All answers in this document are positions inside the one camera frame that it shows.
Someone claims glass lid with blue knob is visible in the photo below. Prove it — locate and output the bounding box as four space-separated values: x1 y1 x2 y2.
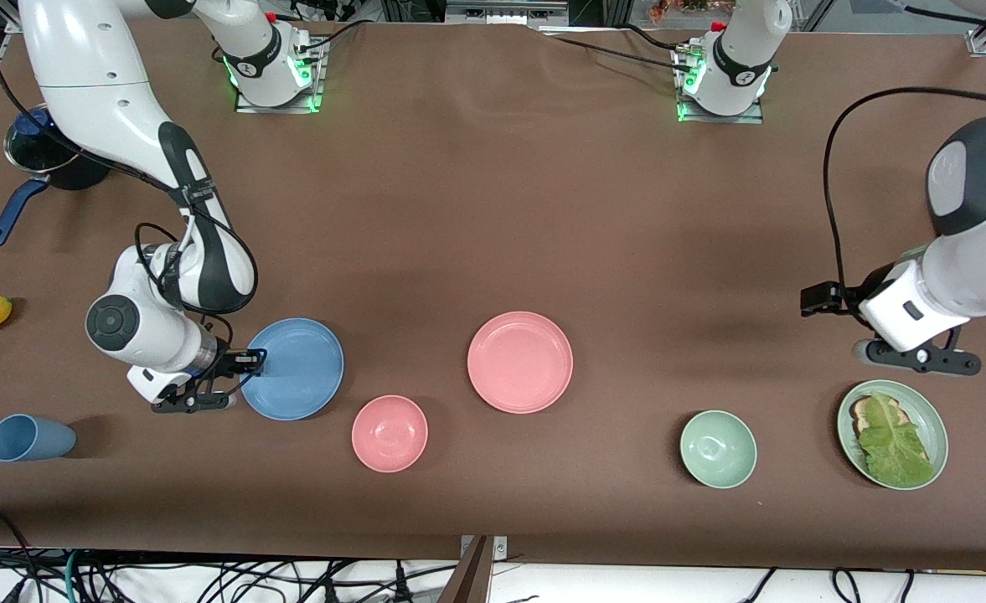
4 107 79 178

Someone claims brown angled bar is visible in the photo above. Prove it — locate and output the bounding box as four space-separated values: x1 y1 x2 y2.
457 538 494 603

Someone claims pink bowl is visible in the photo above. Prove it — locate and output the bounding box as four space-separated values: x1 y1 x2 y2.
351 394 429 474

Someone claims dark pot with blue handle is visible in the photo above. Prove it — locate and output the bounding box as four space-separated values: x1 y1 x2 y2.
0 105 114 248

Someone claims green plate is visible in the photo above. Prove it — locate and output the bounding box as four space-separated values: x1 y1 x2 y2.
836 379 949 491

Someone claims green lettuce leaf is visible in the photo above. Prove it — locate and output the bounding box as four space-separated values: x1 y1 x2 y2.
857 390 934 487

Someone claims pink plate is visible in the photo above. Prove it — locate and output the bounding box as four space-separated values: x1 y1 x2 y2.
467 312 575 415

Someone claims metal table bracket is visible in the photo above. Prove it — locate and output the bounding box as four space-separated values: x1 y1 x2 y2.
459 534 509 560

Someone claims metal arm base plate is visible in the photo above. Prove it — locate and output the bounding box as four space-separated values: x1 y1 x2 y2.
233 29 328 114
675 46 766 125

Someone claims brown table cloth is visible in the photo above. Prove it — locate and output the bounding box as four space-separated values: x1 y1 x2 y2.
0 18 986 572

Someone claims bread slice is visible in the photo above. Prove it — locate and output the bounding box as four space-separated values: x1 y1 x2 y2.
849 396 904 436

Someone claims blue cup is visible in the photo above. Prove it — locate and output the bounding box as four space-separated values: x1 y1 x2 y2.
0 414 77 463

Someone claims blue plate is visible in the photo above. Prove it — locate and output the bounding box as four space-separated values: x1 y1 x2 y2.
240 317 345 421

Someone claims green bowl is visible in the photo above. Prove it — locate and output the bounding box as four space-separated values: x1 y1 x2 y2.
679 410 758 489

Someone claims green cable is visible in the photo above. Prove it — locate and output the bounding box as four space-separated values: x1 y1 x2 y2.
62 551 85 603

